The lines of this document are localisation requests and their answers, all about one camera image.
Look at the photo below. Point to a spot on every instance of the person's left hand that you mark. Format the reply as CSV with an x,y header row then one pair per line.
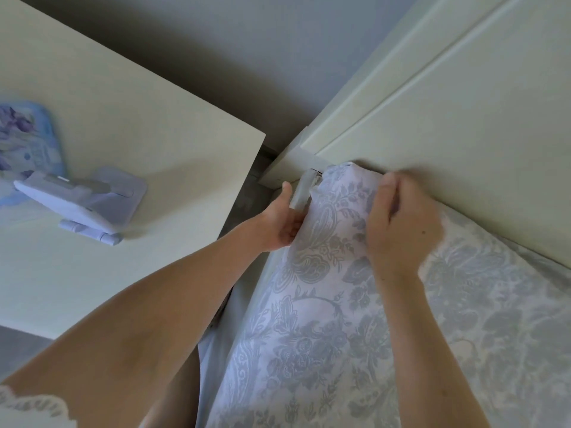
x,y
278,223

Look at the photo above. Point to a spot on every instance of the person's right hand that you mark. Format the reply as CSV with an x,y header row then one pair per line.
x,y
401,227

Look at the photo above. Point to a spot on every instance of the blue-grey cloth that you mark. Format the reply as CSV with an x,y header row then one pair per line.
x,y
500,334

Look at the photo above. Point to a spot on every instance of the person's right forearm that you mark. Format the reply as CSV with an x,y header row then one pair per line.
x,y
428,361

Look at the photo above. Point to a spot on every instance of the person's left forearm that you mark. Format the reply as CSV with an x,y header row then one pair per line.
x,y
125,343

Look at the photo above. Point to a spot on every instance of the person's left leg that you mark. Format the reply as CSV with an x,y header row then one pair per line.
x,y
177,396

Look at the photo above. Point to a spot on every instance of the person's white shirt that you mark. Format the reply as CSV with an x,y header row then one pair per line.
x,y
31,412

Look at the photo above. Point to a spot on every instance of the cream nightstand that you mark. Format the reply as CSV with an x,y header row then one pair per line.
x,y
178,156

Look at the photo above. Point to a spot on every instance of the blue crumpled pouch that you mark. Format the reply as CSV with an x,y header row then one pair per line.
x,y
27,142

